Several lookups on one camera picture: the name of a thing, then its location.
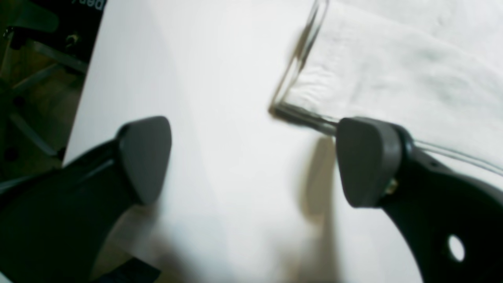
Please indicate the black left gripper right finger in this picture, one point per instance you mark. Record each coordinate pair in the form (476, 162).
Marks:
(452, 223)

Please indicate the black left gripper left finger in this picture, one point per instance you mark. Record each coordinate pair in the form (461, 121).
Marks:
(54, 225)

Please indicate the grey t-shirt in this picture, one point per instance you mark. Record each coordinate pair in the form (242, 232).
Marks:
(432, 66)

